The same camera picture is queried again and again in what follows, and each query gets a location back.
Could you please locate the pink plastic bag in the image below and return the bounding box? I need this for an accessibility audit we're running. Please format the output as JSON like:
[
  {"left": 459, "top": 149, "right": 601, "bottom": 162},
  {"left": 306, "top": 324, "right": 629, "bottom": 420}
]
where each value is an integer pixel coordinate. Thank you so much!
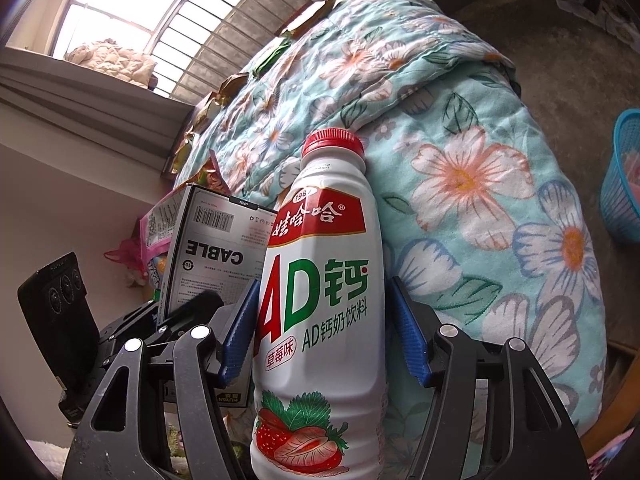
[{"left": 104, "top": 237, "right": 147, "bottom": 282}]

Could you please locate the blue plastic basket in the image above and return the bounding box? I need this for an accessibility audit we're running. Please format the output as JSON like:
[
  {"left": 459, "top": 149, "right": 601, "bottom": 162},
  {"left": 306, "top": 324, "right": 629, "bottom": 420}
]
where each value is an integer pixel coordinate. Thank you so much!
[{"left": 599, "top": 109, "right": 640, "bottom": 247}]

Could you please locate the pink snack bag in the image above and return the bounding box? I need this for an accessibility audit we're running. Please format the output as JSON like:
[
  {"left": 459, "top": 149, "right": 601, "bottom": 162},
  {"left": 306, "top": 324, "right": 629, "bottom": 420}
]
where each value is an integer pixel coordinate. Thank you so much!
[{"left": 139, "top": 195, "right": 187, "bottom": 267}]

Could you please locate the white strawberry milk bottle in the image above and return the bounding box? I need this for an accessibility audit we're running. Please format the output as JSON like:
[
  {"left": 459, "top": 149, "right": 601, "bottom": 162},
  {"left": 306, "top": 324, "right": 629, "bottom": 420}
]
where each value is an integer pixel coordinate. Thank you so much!
[{"left": 248, "top": 128, "right": 389, "bottom": 479}]

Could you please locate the purple snack bag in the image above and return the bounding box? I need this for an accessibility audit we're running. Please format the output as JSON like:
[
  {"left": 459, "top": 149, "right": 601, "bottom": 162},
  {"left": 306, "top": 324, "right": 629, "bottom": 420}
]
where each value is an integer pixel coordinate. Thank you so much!
[{"left": 144, "top": 255, "right": 172, "bottom": 303}]

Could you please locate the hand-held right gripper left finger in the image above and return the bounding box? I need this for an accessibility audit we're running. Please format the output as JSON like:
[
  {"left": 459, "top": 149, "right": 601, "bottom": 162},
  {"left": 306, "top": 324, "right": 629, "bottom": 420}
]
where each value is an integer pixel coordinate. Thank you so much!
[{"left": 62, "top": 279, "right": 262, "bottom": 480}]

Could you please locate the grey curtain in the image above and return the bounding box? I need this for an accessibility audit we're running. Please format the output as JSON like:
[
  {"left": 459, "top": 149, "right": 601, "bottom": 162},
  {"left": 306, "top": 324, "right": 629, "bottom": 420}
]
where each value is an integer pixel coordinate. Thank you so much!
[{"left": 0, "top": 47, "right": 197, "bottom": 177}]

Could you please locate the floral teal blanket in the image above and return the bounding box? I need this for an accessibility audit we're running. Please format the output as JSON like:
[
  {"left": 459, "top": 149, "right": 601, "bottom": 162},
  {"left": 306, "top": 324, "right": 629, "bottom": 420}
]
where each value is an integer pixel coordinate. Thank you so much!
[{"left": 170, "top": 0, "right": 609, "bottom": 480}]

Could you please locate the cream padded jacket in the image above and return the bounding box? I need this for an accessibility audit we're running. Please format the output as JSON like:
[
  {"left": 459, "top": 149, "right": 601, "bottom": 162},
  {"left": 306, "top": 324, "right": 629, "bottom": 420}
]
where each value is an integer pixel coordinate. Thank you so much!
[{"left": 64, "top": 39, "right": 159, "bottom": 91}]

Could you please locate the pink tissue pack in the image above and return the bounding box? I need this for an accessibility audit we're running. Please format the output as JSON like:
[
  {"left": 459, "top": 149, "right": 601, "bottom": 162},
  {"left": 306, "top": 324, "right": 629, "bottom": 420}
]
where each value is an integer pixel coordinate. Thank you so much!
[{"left": 587, "top": 430, "right": 632, "bottom": 467}]

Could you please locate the grey white cable box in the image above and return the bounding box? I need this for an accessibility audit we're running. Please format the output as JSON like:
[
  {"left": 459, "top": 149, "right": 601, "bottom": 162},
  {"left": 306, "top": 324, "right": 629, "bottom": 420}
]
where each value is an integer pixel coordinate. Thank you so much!
[{"left": 157, "top": 185, "right": 279, "bottom": 409}]

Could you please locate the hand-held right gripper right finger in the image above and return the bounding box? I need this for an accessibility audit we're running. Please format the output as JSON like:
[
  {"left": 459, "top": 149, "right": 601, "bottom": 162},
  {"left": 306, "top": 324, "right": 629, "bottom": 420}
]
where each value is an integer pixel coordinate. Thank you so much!
[{"left": 387, "top": 276, "right": 592, "bottom": 480}]

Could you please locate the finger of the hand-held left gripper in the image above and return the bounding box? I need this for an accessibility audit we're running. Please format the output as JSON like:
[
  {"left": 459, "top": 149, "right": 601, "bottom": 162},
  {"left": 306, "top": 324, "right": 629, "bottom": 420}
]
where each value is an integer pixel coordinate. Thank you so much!
[{"left": 159, "top": 289, "right": 227, "bottom": 335}]

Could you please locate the metal balcony railing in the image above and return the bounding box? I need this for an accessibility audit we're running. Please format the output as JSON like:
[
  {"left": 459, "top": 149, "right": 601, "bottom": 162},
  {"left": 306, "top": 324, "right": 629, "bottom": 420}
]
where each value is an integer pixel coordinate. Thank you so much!
[{"left": 150, "top": 0, "right": 332, "bottom": 107}]

